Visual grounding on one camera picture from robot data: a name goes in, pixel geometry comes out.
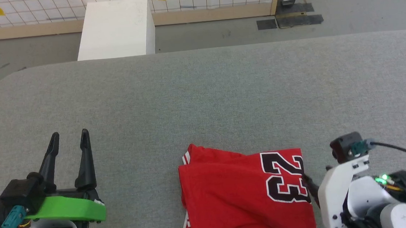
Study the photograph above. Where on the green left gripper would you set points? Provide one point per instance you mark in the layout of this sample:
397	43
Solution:
69	209

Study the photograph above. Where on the white box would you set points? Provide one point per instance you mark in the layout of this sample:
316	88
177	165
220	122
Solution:
116	30

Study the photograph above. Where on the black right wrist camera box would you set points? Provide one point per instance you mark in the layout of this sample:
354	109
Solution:
343	146

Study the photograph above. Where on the small black floor mat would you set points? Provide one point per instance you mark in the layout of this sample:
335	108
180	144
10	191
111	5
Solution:
266	24

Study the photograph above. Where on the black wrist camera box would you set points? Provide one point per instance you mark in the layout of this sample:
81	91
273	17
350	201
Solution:
343	146
21	193

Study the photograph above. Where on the red basketball jersey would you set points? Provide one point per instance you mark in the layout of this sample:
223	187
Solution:
231	198

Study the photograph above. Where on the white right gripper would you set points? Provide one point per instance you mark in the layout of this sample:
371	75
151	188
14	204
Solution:
334	190

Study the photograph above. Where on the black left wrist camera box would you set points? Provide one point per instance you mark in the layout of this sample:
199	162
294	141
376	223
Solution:
21	193

